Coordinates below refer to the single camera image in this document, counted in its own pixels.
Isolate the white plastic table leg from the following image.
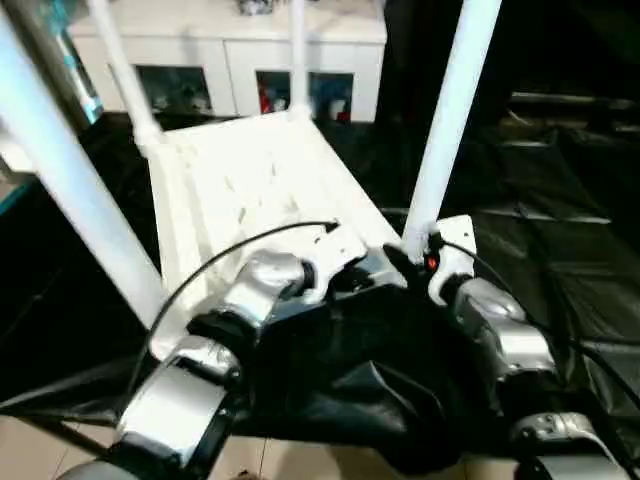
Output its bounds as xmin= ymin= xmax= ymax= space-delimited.
xmin=0 ymin=9 xmax=170 ymax=332
xmin=87 ymin=0 xmax=165 ymax=147
xmin=287 ymin=0 xmax=315 ymax=120
xmin=399 ymin=0 xmax=505 ymax=265

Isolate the white plastic table top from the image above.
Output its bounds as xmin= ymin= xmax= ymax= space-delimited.
xmin=134 ymin=107 xmax=417 ymax=362

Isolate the black work mat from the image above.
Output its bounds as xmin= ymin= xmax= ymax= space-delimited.
xmin=0 ymin=112 xmax=640 ymax=476

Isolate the black fabric bag yellow label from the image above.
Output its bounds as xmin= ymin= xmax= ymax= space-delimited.
xmin=384 ymin=0 xmax=640 ymax=132

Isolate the white glass-door cabinet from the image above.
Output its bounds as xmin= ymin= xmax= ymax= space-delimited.
xmin=69 ymin=0 xmax=390 ymax=125

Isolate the blue white ceramic ornament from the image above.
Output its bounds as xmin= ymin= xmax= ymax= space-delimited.
xmin=237 ymin=0 xmax=275 ymax=17

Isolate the light blue packaged box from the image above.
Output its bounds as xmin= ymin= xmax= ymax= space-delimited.
xmin=53 ymin=29 xmax=105 ymax=125

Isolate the teal floor mat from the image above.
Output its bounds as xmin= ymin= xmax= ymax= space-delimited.
xmin=0 ymin=181 xmax=37 ymax=212

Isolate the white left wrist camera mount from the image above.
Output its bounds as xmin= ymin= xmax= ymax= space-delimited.
xmin=298 ymin=226 xmax=370 ymax=307

